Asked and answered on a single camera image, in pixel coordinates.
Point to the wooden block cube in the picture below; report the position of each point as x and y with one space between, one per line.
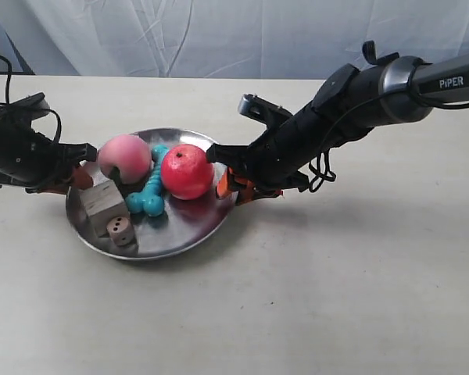
102 203

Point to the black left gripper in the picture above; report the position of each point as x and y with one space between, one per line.
31 161

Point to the pink peach toy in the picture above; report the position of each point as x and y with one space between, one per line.
129 154

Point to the white cloth backdrop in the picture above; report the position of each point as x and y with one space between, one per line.
223 39

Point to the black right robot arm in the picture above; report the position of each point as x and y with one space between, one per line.
393 89

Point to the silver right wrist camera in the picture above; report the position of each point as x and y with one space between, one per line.
258 109

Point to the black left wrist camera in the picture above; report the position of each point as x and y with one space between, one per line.
26 109

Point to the round metal plate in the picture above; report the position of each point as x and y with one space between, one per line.
184 224

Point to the red apple toy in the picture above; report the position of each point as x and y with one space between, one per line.
186 173

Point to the small wooden die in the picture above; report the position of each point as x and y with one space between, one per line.
120 230

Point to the teal rubber bone toy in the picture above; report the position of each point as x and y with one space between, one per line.
149 199

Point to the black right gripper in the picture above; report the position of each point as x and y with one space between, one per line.
271 163

